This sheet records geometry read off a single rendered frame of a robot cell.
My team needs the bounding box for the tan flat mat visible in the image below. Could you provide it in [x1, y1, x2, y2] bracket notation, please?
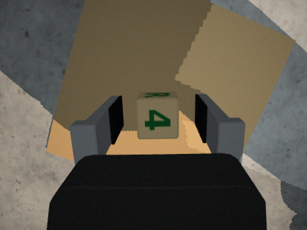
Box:
[46, 0, 295, 161]

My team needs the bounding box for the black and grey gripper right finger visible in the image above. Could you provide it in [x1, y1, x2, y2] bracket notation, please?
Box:
[195, 94, 246, 165]

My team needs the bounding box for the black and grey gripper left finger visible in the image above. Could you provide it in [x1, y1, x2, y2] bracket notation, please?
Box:
[69, 96, 124, 165]

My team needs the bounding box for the beige block with green number 4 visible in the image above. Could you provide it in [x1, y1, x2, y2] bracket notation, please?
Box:
[136, 91, 179, 139]

